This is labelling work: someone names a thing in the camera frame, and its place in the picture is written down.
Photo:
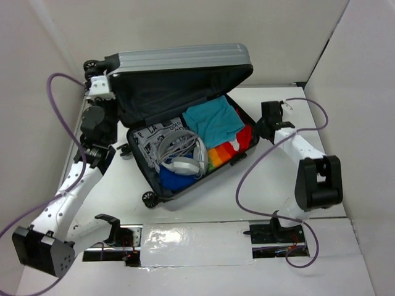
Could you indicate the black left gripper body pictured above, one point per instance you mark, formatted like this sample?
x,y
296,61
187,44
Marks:
x,y
111,107

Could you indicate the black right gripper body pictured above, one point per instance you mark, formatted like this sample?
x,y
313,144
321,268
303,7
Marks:
x,y
259,126

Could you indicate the newspaper print cloth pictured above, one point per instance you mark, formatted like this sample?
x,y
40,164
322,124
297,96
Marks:
x,y
148,139

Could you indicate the light blue shirt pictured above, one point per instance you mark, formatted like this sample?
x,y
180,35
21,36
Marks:
x,y
215,122

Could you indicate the dark grey hardshell suitcase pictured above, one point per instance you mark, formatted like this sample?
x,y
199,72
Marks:
x,y
158,85

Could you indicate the rainbow cartoon white shirt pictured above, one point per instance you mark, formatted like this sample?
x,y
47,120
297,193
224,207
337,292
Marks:
x,y
220,155

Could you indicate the white grey headphones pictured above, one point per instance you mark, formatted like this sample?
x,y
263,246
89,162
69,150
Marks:
x,y
184,153

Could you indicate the dark blue towel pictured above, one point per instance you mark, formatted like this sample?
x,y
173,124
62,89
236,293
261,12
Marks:
x,y
174,182

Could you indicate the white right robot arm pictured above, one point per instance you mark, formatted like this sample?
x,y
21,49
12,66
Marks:
x,y
318,180

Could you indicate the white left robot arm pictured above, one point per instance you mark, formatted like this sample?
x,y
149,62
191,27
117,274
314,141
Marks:
x,y
53,240

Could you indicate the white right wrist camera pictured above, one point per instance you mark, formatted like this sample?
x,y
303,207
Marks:
x,y
287,105

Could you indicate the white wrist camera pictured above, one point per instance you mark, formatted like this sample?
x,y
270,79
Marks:
x,y
100,88
287,105

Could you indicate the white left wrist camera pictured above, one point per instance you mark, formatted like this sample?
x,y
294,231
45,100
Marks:
x,y
100,88

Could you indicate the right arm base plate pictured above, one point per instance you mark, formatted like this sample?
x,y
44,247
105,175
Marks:
x,y
270,243

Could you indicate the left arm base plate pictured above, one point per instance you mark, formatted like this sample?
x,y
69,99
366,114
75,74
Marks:
x,y
126,247

